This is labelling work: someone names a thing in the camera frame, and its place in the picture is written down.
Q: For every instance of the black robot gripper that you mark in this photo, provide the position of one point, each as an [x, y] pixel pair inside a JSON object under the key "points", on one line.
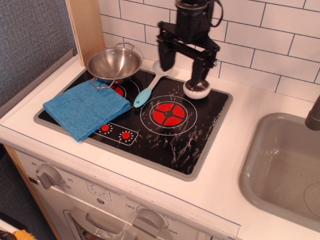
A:
{"points": [[190, 37]]}

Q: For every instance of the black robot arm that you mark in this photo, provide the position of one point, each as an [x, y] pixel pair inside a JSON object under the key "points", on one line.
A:
{"points": [[191, 3]]}

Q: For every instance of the stainless steel bowl pan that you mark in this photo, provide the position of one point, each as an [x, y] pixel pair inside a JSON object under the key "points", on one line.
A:
{"points": [[113, 66]]}

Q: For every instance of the blue folded cloth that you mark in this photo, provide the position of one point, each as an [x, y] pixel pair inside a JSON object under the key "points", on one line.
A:
{"points": [[83, 109]]}

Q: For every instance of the grey faucet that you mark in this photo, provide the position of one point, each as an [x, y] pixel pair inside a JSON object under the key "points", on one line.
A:
{"points": [[312, 120]]}

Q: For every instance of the grey sink basin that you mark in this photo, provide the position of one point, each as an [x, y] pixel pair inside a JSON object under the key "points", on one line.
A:
{"points": [[281, 171]]}

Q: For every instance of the grey oven temperature knob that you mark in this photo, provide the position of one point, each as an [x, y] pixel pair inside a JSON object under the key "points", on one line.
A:
{"points": [[148, 222]]}

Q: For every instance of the grey timer knob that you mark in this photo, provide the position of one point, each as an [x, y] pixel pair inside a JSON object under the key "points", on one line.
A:
{"points": [[48, 176]]}

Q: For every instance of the yellow object at corner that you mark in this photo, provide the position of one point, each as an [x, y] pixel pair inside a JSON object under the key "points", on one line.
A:
{"points": [[23, 235]]}

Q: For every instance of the white spoon blue handle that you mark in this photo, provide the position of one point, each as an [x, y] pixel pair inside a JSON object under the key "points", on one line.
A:
{"points": [[145, 94]]}

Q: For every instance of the wooden side post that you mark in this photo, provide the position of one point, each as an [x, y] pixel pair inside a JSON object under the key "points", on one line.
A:
{"points": [[87, 28]]}

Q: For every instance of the grey oven door handle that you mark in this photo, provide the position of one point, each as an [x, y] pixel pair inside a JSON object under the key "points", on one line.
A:
{"points": [[92, 228]]}

